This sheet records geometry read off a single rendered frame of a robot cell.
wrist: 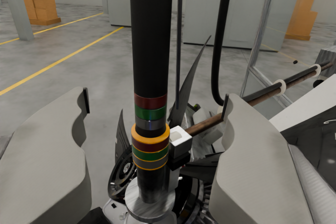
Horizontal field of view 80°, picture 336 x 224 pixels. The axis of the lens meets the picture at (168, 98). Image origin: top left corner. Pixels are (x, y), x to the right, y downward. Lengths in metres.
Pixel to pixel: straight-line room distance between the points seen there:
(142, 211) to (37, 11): 8.41
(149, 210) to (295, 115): 0.43
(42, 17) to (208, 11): 5.58
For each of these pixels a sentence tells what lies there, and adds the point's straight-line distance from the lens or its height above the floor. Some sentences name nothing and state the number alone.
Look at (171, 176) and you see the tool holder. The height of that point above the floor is 1.31.
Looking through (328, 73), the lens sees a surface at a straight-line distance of 0.71.
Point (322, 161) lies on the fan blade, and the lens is 0.24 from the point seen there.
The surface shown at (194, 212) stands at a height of 1.17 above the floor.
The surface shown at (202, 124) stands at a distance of 0.29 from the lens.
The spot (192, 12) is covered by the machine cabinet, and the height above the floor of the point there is 0.84.
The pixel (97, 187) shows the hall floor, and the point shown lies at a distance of 1.96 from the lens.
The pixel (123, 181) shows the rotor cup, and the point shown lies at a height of 1.22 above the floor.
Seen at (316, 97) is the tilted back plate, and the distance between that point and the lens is 0.61.
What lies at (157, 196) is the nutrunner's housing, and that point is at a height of 1.29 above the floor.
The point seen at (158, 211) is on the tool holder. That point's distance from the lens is 0.30.
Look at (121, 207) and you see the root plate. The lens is 0.49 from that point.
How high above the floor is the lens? 1.54
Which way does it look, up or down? 30 degrees down
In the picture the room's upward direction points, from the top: 3 degrees clockwise
